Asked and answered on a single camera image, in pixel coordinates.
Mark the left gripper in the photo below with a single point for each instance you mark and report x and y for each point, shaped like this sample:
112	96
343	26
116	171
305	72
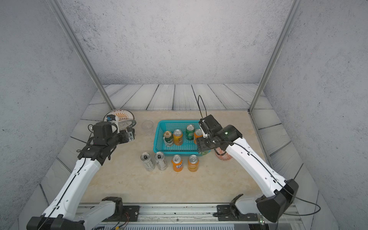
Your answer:
125	138

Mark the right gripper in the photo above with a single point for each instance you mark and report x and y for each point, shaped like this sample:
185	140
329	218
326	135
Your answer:
201	144

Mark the teal plastic basket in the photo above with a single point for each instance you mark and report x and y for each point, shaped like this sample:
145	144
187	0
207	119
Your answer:
186	149

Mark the white Monster can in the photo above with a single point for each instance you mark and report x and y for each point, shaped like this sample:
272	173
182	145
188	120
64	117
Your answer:
160	160
147	161

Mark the orange fanta can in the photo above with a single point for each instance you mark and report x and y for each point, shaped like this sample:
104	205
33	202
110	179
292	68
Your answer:
198	133
177	163

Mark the gold green can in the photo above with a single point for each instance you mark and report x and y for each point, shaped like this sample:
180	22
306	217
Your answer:
168	139

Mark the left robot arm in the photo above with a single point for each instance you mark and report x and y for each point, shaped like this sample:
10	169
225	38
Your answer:
60	214

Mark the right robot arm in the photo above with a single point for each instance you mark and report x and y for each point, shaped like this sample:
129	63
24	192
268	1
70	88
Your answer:
277	192

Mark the decorated plate on stand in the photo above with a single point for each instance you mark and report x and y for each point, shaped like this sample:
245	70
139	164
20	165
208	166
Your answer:
121	114

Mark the wire plate stand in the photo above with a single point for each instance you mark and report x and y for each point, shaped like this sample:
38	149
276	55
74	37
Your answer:
125	124

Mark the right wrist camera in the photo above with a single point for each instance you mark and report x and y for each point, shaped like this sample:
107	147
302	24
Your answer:
210	123

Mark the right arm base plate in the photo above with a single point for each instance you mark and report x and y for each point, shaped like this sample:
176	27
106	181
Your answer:
230	213

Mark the aluminium mounting rail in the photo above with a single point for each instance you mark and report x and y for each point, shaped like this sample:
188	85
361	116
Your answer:
203	214

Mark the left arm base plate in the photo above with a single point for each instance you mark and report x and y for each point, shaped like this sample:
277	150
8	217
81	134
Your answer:
125	214

